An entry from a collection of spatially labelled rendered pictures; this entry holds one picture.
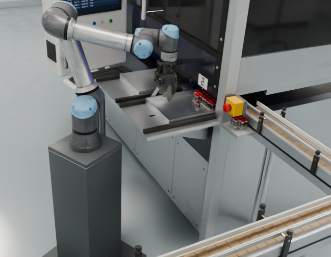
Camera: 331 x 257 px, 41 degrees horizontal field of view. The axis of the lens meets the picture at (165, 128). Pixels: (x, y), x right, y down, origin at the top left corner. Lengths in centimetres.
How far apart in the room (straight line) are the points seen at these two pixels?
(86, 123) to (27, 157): 155
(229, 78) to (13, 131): 226
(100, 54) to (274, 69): 117
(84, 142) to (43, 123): 191
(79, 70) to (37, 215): 121
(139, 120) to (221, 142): 43
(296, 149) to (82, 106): 95
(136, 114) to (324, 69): 104
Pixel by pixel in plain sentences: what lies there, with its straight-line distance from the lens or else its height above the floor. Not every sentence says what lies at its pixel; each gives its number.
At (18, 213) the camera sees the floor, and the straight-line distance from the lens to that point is 303.
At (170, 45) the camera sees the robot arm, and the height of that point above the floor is 128.
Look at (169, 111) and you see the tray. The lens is 226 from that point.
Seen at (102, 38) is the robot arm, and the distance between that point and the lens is 187.
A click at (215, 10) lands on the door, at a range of 215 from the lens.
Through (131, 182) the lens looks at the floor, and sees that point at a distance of 320.
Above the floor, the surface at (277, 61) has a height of 116.
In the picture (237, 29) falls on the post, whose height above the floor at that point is 135.
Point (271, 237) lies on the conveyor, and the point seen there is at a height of 96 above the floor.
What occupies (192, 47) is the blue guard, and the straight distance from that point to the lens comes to 234.
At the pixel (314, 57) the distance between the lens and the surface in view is 244.
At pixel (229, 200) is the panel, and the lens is 258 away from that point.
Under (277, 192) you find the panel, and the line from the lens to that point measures 282.
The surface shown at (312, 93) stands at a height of 86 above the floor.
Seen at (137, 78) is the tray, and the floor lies 88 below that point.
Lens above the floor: 194
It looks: 30 degrees down
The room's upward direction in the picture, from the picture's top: 4 degrees clockwise
